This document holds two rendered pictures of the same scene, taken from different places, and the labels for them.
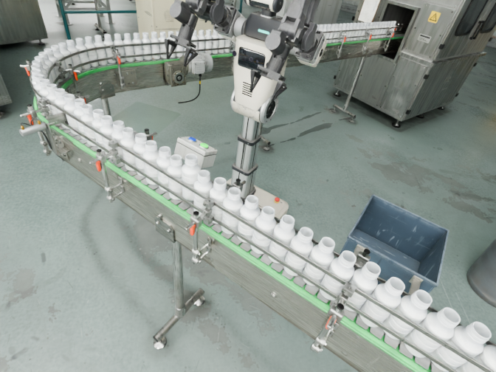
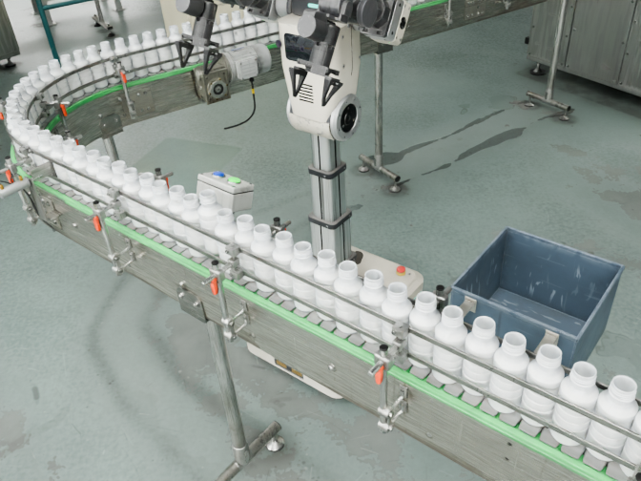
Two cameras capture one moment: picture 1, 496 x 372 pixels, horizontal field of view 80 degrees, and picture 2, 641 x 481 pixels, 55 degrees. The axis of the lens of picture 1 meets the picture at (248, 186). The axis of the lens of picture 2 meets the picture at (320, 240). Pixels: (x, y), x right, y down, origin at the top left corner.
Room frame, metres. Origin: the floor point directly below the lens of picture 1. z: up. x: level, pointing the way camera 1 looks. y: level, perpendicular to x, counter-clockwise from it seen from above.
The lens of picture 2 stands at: (-0.44, -0.32, 1.94)
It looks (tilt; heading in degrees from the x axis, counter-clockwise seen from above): 36 degrees down; 12
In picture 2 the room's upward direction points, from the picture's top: 4 degrees counter-clockwise
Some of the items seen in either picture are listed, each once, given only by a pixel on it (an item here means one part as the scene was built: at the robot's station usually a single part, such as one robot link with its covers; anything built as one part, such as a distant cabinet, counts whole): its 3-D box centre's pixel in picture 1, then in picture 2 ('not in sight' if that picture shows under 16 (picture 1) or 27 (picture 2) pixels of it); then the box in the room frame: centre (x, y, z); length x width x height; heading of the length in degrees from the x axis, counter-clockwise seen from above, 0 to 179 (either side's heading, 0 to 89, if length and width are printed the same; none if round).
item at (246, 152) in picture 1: (245, 164); (329, 211); (1.50, 0.04, 0.65); 0.11 x 0.11 x 0.40; 62
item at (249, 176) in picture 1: (241, 189); (332, 255); (1.50, 0.04, 0.45); 0.13 x 0.13 x 0.40; 62
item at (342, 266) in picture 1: (338, 274); (397, 319); (0.48, -0.27, 1.08); 0.06 x 0.06 x 0.17
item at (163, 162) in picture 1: (166, 168); (182, 216); (0.80, 0.29, 1.08); 0.06 x 0.06 x 0.17
